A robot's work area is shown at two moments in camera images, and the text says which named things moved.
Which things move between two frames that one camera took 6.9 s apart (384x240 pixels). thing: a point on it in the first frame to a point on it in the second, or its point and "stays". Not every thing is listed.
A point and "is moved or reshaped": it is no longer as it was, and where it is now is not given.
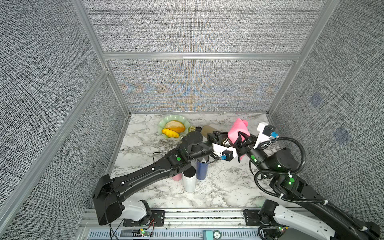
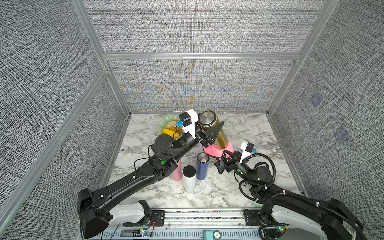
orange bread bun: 176,126 stays
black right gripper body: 245,151 to 229,169
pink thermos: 177,177 stays
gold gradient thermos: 206,129 is moved or reshaped
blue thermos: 202,169 stays
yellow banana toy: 170,133 stays
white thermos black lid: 189,179 stays
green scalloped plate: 162,124 stays
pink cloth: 239,125 is moved or reshaped
